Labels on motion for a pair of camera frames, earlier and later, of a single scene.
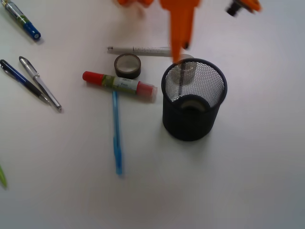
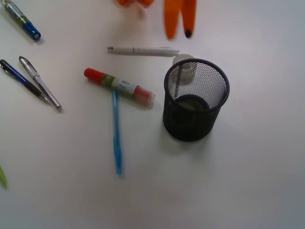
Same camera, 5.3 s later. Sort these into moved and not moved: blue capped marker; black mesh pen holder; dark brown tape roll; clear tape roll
Moved: dark brown tape roll
Not moved: clear tape roll; blue capped marker; black mesh pen holder
